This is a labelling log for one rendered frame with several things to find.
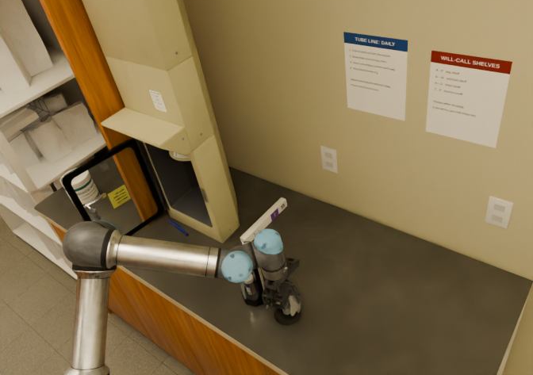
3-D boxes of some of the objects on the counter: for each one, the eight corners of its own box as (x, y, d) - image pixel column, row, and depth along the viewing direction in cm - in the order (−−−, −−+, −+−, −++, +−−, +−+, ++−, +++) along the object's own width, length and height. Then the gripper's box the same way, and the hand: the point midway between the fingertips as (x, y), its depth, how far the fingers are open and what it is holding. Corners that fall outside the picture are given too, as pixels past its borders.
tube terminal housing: (207, 183, 217) (158, 26, 169) (260, 205, 199) (222, 37, 151) (170, 216, 203) (104, 55, 155) (223, 243, 185) (167, 71, 137)
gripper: (247, 279, 135) (258, 319, 149) (291, 290, 130) (300, 331, 143) (258, 258, 141) (269, 298, 154) (301, 267, 136) (308, 308, 149)
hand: (286, 305), depth 150 cm, fingers open, 8 cm apart
